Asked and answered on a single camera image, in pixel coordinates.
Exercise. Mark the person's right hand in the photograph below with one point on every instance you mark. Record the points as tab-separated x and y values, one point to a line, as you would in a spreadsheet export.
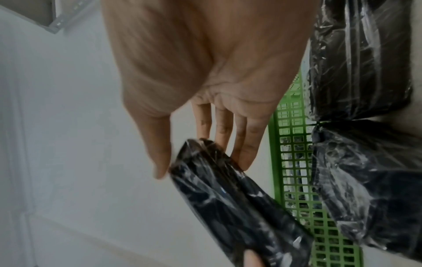
204	52

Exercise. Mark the person's left hand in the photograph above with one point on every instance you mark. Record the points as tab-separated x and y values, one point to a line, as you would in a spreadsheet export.
253	260

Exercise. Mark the green plastic basket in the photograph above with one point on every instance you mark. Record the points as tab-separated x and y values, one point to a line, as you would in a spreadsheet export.
275	161

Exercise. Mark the white metal shelf rack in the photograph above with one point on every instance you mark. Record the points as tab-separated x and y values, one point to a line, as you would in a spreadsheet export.
29	10

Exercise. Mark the black labelled package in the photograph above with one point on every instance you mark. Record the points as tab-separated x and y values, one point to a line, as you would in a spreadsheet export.
362	65

